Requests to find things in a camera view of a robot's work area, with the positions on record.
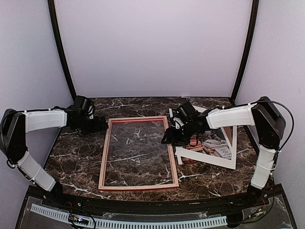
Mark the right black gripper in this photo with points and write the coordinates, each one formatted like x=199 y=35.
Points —
x=170 y=133

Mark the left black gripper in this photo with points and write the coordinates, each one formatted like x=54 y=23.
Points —
x=97 y=127

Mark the white photo mat board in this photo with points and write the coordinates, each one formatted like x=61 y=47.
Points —
x=188 y=156

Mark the clear acrylic sheet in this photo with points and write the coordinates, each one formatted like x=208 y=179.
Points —
x=136 y=156

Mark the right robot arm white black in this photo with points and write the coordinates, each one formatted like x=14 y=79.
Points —
x=263 y=114

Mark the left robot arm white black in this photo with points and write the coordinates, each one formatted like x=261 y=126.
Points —
x=18 y=129

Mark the cat on books photo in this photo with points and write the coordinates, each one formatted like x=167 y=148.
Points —
x=212 y=143

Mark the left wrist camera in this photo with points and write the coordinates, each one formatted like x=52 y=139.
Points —
x=83 y=106

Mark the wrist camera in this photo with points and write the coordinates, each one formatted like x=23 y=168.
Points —
x=83 y=106
x=186 y=113

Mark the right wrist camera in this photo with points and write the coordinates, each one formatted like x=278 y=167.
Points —
x=186 y=113

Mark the brown frame backing board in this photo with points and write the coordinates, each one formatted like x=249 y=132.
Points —
x=228 y=135

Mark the left black corner post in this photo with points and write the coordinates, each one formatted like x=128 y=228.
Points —
x=60 y=48

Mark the black corner post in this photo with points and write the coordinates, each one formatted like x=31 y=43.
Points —
x=60 y=48
x=246 y=51

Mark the black front rail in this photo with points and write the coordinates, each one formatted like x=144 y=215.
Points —
x=233 y=204

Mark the white slotted cable duct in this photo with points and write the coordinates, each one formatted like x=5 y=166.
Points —
x=96 y=223

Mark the right black corner post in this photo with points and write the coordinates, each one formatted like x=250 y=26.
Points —
x=246 y=51

